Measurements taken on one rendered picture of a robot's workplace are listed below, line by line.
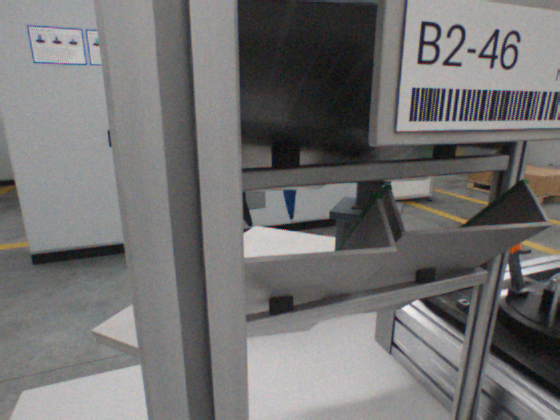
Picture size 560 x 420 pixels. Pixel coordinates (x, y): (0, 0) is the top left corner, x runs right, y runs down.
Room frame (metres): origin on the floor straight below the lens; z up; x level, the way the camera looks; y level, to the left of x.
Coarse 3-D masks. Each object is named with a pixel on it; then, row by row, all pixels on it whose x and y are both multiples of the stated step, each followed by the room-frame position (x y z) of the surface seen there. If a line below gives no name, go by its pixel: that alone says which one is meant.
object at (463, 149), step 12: (444, 144) 0.30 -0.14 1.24; (456, 144) 0.30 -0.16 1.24; (468, 144) 0.30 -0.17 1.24; (480, 144) 0.31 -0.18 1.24; (492, 144) 0.31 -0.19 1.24; (504, 144) 0.31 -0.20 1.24; (372, 156) 0.32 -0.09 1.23; (384, 156) 0.32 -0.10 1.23; (396, 156) 0.32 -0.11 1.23; (408, 156) 0.33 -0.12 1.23; (420, 156) 0.33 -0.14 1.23; (384, 180) 0.42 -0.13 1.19; (396, 180) 0.42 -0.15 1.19
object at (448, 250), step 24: (384, 192) 0.27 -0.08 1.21; (528, 192) 0.28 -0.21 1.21; (480, 216) 0.33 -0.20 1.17; (504, 216) 0.30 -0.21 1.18; (528, 216) 0.27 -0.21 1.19; (408, 240) 0.24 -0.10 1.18; (432, 240) 0.25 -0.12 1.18; (456, 240) 0.26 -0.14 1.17; (480, 240) 0.26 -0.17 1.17; (504, 240) 0.27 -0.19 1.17; (384, 264) 0.28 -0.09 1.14; (408, 264) 0.29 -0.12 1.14; (432, 264) 0.30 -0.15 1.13; (456, 264) 0.31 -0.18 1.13; (480, 264) 0.32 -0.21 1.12; (360, 288) 0.33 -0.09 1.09; (360, 312) 0.43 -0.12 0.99
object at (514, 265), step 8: (512, 248) 0.50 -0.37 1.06; (520, 248) 0.50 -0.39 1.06; (512, 256) 0.50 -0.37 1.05; (512, 264) 0.50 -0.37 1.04; (520, 264) 0.50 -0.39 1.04; (512, 272) 0.50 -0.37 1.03; (520, 272) 0.49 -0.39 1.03; (512, 280) 0.49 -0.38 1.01; (520, 280) 0.49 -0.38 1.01; (512, 288) 0.49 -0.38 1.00; (520, 288) 0.48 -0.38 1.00
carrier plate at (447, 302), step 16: (528, 288) 0.54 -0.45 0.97; (432, 304) 0.50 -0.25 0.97; (448, 304) 0.49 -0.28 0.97; (448, 320) 0.46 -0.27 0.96; (464, 320) 0.45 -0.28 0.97; (496, 320) 0.45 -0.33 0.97; (496, 336) 0.41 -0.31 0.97; (512, 336) 0.41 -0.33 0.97; (496, 352) 0.39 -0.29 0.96; (512, 352) 0.38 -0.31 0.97; (528, 352) 0.38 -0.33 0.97; (544, 352) 0.38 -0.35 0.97; (528, 368) 0.35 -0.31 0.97; (544, 368) 0.35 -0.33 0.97; (544, 384) 0.33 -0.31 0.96
